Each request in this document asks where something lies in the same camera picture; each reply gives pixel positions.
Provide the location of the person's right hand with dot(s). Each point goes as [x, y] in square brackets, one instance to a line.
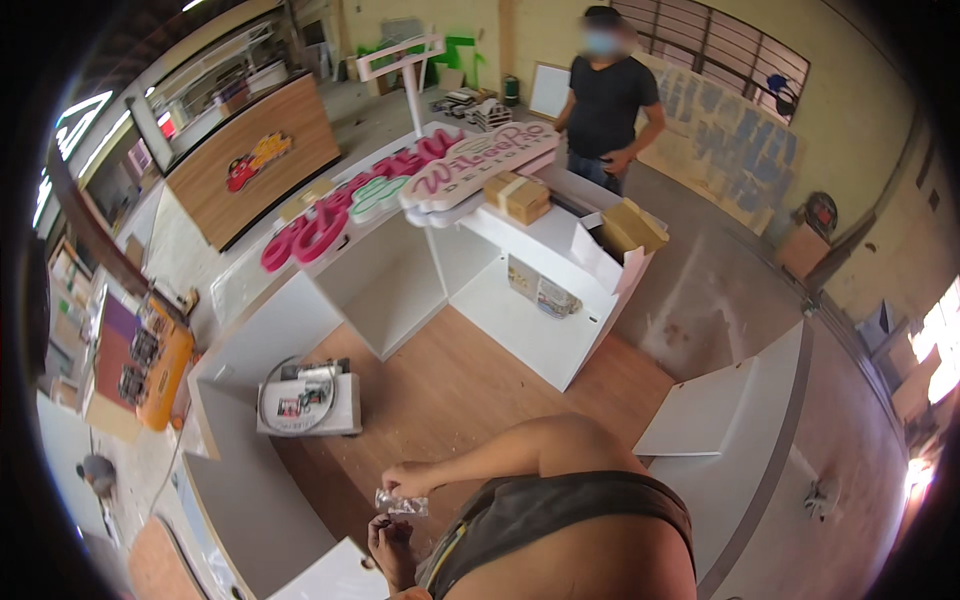
[411, 477]

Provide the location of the person's left hand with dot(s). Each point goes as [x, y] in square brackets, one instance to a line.
[394, 555]

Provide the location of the person's left fingers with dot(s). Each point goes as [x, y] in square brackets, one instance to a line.
[390, 529]

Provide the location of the person's right fingers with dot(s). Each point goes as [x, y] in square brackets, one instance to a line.
[394, 483]

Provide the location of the small clear plastic bag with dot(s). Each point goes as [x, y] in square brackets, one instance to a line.
[405, 505]

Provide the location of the white box with printed label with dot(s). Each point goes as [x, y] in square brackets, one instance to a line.
[345, 412]

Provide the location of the person's body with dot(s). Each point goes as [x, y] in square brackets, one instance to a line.
[570, 525]

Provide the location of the white kiosk counter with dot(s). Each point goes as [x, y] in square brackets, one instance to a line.
[390, 285]

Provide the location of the printed paper packet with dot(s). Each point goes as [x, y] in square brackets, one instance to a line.
[544, 289]

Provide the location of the orange tool tray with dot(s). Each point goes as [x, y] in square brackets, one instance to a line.
[169, 367]

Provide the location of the pink script letter sign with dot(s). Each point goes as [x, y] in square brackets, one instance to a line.
[322, 225]

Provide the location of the green and white sign piece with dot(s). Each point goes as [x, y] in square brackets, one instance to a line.
[379, 196]

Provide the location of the open white carton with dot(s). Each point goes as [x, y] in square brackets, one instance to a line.
[604, 262]

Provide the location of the small white panel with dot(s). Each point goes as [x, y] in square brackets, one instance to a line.
[697, 412]

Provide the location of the taped brown cardboard box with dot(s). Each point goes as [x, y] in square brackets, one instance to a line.
[517, 196]

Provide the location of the pink and cream sign board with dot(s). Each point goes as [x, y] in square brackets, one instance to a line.
[480, 161]

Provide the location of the wooden counter with red logo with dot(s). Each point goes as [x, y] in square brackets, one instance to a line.
[255, 161]

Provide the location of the plain brown cardboard box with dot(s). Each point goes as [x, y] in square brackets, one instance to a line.
[634, 225]

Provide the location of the large white panel grey edge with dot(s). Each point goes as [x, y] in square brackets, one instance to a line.
[750, 495]

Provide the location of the cluttered shelf rack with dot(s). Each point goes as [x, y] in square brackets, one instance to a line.
[69, 315]

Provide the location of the stack of sign parts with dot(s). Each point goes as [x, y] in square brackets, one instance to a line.
[476, 109]

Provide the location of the green can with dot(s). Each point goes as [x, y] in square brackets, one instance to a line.
[511, 90]

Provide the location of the white T-shaped stand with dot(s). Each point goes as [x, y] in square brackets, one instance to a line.
[409, 71]

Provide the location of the white square board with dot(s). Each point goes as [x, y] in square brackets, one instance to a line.
[550, 91]

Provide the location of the white power tool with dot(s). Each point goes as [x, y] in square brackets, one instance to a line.
[821, 499]

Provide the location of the paint-stained plywood board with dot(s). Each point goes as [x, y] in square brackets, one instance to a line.
[720, 142]

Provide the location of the cardboard box with black fan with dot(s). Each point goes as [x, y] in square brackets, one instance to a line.
[806, 244]

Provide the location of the lit white sign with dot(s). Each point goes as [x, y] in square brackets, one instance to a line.
[75, 127]

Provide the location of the barred window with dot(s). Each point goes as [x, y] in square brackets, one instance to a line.
[720, 41]

